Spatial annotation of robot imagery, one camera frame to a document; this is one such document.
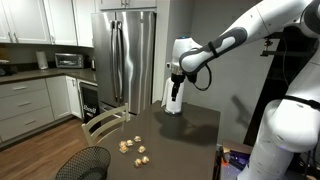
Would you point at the black wine cooler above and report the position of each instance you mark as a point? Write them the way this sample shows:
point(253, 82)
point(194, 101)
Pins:
point(90, 105)

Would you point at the white paper towel roll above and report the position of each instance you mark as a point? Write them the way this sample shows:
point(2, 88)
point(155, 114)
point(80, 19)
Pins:
point(172, 106)

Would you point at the white lower drawer cabinets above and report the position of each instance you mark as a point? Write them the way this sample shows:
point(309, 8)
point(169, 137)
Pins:
point(28, 105)

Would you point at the silver toaster oven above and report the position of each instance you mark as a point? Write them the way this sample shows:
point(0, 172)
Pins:
point(69, 61)

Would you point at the white wooden chair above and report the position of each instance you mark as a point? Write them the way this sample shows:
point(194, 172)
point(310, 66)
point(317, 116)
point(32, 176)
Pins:
point(115, 116)

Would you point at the white canister on counter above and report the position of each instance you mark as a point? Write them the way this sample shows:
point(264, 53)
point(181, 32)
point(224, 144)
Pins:
point(42, 60)

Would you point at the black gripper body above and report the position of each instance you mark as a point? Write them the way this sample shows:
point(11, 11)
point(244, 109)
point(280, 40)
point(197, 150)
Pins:
point(177, 81)

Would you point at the packaged burger candy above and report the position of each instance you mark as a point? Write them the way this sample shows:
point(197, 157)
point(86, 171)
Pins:
point(123, 149)
point(145, 160)
point(141, 149)
point(122, 143)
point(137, 139)
point(129, 143)
point(137, 162)

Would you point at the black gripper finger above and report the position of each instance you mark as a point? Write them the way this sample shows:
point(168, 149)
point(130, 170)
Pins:
point(173, 97)

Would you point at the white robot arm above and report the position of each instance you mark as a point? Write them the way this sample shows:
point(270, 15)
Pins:
point(289, 125)

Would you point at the stainless steel refrigerator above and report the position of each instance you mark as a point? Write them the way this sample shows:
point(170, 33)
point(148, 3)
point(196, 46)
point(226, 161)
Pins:
point(124, 57)

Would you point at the white upper cabinets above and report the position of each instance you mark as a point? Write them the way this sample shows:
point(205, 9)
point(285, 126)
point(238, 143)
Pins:
point(54, 22)

